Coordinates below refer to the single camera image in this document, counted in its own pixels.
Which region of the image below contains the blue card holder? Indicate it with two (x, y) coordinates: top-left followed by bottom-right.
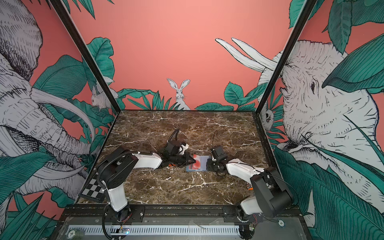
(186, 155), (211, 172)

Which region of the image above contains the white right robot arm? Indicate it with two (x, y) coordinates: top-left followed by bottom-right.
(206, 158), (294, 218)

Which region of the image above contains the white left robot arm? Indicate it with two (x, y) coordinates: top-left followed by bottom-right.
(97, 147), (196, 213)

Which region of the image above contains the black white checkerboard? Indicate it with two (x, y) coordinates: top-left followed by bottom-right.
(80, 172), (105, 203)

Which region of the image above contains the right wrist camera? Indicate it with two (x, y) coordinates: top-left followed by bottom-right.
(211, 146), (228, 162)

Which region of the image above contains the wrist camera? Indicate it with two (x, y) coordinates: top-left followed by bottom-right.
(165, 140), (189, 155)
(211, 146), (228, 162)

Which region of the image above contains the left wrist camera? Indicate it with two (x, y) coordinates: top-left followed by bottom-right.
(165, 140), (189, 155)

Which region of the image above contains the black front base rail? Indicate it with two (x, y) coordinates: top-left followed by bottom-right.
(57, 204), (305, 227)

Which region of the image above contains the white slotted cable duct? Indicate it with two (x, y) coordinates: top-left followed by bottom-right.
(66, 224), (241, 236)

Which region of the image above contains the black left corner frame post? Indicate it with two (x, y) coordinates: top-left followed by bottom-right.
(49, 0), (121, 115)

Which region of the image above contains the black corner frame post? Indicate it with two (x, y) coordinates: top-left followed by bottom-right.
(256, 0), (317, 115)
(49, 0), (121, 115)

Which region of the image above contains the black right corner frame post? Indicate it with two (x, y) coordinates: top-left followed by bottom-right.
(256, 0), (317, 115)

